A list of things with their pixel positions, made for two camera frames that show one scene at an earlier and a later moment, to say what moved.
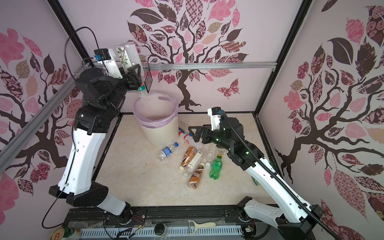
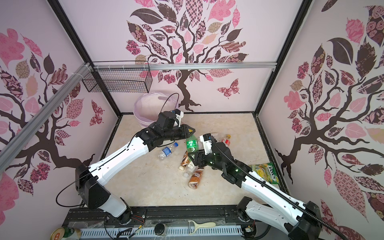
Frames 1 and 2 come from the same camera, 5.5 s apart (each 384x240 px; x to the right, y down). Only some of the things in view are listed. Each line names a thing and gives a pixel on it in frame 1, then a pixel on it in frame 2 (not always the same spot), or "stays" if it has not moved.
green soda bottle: [216, 167] → [192, 144]
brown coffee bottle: [189, 153] stays
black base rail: [221, 216] stays
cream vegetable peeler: [209, 224] stays
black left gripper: [134, 81] → [186, 132]
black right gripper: [200, 129] → [200, 155]
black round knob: [159, 229] stays
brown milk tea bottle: [195, 179] stays
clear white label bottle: [194, 164] stays
